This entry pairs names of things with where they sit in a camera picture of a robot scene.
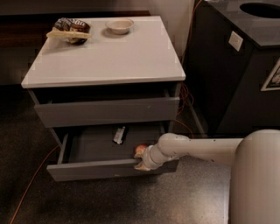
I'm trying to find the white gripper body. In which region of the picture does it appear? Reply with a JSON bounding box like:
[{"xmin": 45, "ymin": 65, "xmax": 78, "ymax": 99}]
[{"xmin": 142, "ymin": 144, "xmax": 177, "ymax": 170}]

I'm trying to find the rxbar blueberry bar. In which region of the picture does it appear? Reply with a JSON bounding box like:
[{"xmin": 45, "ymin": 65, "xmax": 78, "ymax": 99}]
[{"xmin": 113, "ymin": 126, "xmax": 126, "ymax": 144}]

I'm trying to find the grey drawer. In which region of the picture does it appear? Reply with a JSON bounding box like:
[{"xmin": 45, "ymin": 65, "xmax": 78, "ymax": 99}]
[
  {"xmin": 47, "ymin": 122, "xmax": 178, "ymax": 181},
  {"xmin": 34, "ymin": 91, "xmax": 179, "ymax": 128}
]

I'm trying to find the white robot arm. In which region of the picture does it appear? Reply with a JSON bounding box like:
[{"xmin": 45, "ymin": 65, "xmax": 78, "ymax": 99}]
[{"xmin": 135, "ymin": 129, "xmax": 280, "ymax": 224}]

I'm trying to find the grey drawer cabinet white top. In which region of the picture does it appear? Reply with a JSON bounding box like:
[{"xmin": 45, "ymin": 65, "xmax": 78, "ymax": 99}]
[{"xmin": 20, "ymin": 16, "xmax": 186, "ymax": 176}]

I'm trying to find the grey top drawer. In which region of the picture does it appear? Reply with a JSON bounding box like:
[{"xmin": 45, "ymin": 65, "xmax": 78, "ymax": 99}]
[{"xmin": 34, "ymin": 91, "xmax": 179, "ymax": 128}]

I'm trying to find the red apple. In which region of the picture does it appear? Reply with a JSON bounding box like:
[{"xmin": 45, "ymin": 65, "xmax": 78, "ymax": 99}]
[{"xmin": 135, "ymin": 144, "xmax": 147, "ymax": 153}]

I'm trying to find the black trash bin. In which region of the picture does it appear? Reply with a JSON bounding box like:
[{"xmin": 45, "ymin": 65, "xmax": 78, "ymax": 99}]
[{"xmin": 184, "ymin": 0, "xmax": 280, "ymax": 136}]

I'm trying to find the white paper bowl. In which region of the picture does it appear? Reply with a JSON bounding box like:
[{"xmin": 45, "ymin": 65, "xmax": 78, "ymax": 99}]
[{"xmin": 106, "ymin": 18, "xmax": 134, "ymax": 35}]

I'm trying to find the brown chip bag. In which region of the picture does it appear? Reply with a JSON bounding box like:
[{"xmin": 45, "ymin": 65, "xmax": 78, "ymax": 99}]
[{"xmin": 46, "ymin": 17, "xmax": 91, "ymax": 44}]

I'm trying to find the orange power cable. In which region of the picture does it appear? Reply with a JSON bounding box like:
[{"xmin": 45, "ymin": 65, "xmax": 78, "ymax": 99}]
[{"xmin": 8, "ymin": 0, "xmax": 205, "ymax": 224}]

